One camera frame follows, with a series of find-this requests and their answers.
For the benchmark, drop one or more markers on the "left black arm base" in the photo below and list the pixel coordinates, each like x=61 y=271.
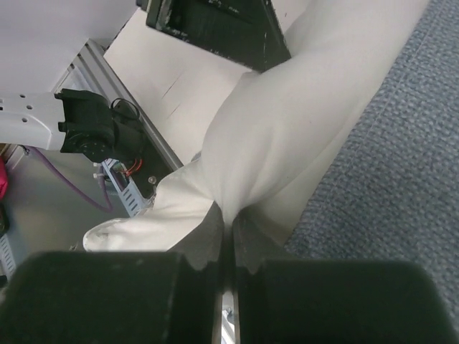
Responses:
x=101 y=130

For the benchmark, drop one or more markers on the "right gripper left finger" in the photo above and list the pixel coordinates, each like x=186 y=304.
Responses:
x=120 y=297

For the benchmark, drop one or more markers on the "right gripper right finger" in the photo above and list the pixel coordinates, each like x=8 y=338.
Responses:
x=281 y=298

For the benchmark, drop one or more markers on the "white slotted cable duct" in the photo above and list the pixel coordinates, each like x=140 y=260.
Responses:
x=125 y=187

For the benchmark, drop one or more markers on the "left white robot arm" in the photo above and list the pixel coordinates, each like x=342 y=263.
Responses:
x=32 y=119

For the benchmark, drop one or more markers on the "grey striped pillowcase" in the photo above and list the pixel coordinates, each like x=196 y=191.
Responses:
x=392 y=191

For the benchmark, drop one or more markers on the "white pillow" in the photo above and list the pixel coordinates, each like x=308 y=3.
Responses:
x=276 y=125

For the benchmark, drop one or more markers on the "aluminium mounting rail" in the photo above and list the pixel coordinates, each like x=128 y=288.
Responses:
x=102 y=80

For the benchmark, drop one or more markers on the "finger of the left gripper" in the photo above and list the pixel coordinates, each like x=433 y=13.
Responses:
x=246 y=32

